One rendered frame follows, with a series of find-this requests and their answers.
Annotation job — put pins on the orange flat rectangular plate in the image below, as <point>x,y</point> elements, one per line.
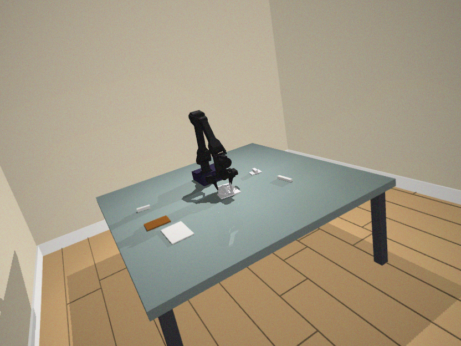
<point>156,223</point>

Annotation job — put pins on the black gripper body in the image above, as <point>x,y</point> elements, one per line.
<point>211,179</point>

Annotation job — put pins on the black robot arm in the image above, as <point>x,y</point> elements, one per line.
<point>200,122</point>

